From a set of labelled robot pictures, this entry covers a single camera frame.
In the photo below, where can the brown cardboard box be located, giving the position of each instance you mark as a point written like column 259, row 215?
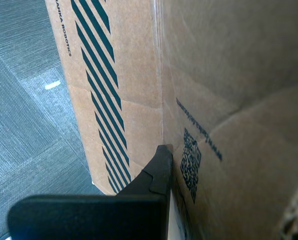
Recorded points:
column 213, row 75

